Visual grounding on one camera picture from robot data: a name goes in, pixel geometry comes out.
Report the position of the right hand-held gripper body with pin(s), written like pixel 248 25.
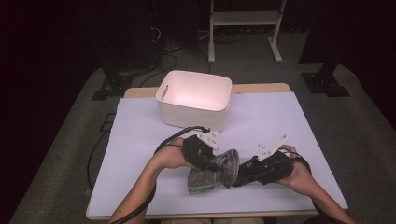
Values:
pixel 274 169

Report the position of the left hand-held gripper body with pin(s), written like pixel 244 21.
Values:
pixel 194 151

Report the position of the grey cloth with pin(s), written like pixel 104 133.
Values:
pixel 229 168

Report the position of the white plastic bin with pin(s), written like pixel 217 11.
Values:
pixel 193 116

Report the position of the person's left hand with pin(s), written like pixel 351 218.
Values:
pixel 169 158

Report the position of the person's right hand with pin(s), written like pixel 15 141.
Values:
pixel 300 177

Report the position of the white table mat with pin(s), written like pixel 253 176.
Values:
pixel 280 118

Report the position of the wooden table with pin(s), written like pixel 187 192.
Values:
pixel 264 87

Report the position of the black stand base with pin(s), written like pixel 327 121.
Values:
pixel 325 84
pixel 113 88

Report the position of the white metal stand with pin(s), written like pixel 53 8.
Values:
pixel 246 18

